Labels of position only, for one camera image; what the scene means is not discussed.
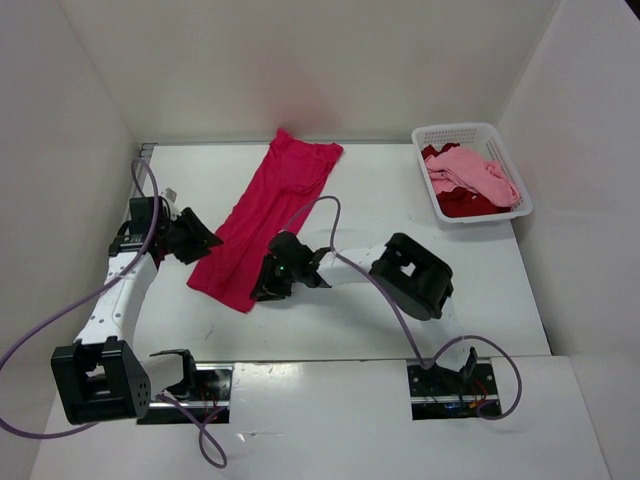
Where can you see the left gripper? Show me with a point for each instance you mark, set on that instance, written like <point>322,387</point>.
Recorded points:
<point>200,238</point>

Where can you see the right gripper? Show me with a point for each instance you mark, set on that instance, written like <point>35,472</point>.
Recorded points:
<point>266,286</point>

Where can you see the magenta t shirt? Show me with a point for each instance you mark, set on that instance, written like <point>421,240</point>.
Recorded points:
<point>292,174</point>

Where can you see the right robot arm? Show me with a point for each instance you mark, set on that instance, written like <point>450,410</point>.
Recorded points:
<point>417,282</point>

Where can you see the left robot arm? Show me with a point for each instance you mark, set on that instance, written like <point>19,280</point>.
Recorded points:
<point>98,376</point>

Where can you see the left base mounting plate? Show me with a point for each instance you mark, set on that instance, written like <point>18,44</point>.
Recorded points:
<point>207,397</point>

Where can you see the base mounting plate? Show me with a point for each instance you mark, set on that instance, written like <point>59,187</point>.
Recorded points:
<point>431,399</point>
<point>207,397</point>

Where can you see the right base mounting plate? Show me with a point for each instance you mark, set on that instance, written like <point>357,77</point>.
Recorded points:
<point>431,399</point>

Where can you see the dark red t shirt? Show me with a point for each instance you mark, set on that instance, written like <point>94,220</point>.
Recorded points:
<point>461,202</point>

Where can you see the pink t shirt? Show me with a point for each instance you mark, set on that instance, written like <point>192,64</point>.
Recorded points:
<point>460,167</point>

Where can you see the white plastic basket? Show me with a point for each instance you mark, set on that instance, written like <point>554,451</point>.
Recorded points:
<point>484,139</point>

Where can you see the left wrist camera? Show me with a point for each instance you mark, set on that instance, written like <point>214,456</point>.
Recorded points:
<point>170,194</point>

